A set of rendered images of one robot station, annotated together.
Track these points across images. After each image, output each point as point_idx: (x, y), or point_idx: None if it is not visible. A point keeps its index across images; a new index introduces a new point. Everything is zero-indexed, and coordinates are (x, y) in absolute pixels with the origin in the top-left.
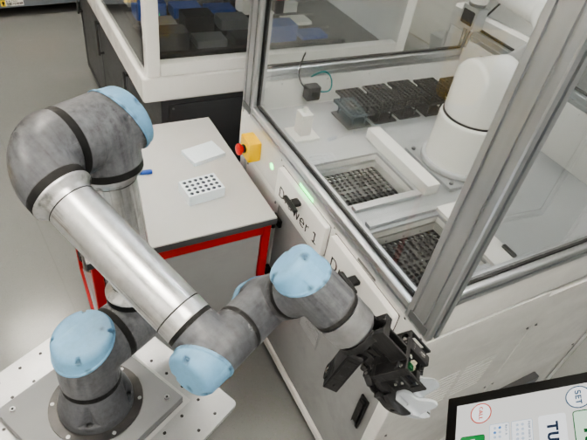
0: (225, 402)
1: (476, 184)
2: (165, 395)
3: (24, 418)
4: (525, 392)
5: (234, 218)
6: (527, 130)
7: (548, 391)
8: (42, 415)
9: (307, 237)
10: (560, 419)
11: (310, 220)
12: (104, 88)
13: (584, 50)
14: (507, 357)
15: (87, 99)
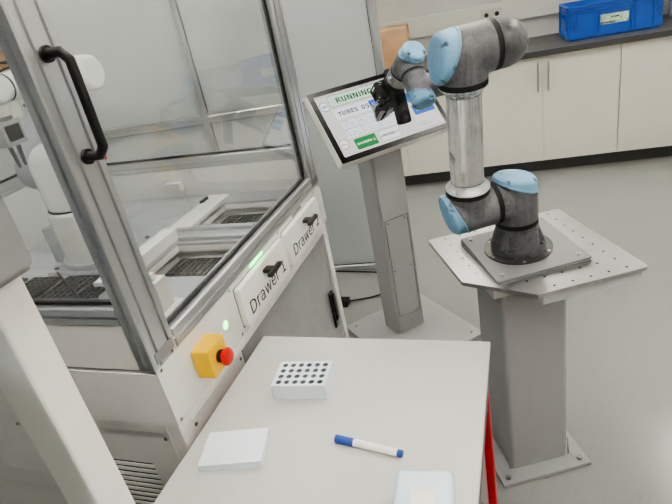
0: (435, 241)
1: (288, 68)
2: (471, 239)
3: (569, 249)
4: (328, 128)
5: (304, 345)
6: (283, 21)
7: (325, 119)
8: (557, 248)
9: (280, 280)
10: (336, 111)
11: (275, 260)
12: (450, 30)
13: None
14: None
15: (466, 23)
